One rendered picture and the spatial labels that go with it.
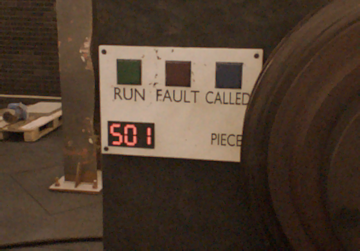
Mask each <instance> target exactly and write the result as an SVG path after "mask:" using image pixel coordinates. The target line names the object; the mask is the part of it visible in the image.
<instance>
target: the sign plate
mask: <svg viewBox="0 0 360 251"><path fill-rule="evenodd" d="M262 59H263V50H250V49H224V48H173V47H147V46H99V65H100V91H101V117H102V133H101V143H102V153H104V154H133V155H143V156H164V157H173V158H193V159H203V160H224V161H233V162H239V161H240V144H241V138H242V126H243V122H244V115H245V112H246V107H247V104H248V100H249V96H250V94H251V92H252V89H253V86H254V85H255V82H256V80H257V78H258V76H259V74H260V72H261V70H262ZM118 60H120V61H137V62H139V84H124V83H118ZM168 62H180V63H190V73H189V86H175V85H167V63H168ZM218 64H240V87H239V88H224V87H217V65H218ZM113 124H119V125H120V126H119V127H118V126H113ZM127 125H134V127H136V135H135V134H134V127H127ZM111 126H112V128H113V133H119V134H120V136H122V142H120V136H119V135H113V133H111ZM125 127H127V134H125ZM148 128H150V135H148ZM125 136H127V143H134V136H136V144H135V143H134V145H127V143H125ZM148 137H150V144H148ZM113 142H120V144H113Z"/></svg>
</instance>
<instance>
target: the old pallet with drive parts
mask: <svg viewBox="0 0 360 251"><path fill-rule="evenodd" d="M6 110H9V108H5V109H2V110H0V140H5V139H7V138H9V137H11V136H13V135H15V134H17V133H19V132H24V141H35V140H37V139H39V138H40V137H42V136H44V135H45V134H46V133H48V132H50V131H52V130H53V129H55V128H56V127H59V126H61V125H62V120H60V121H59V116H60V115H62V110H61V111H59V112H57V113H55V114H53V115H51V116H29V119H28V121H21V120H16V121H14V122H12V123H6V122H5V121H4V120H3V118H2V114H3V112H4V111H6ZM44 124H46V128H45V129H44V130H42V131H39V127H40V126H43V125H44Z"/></svg>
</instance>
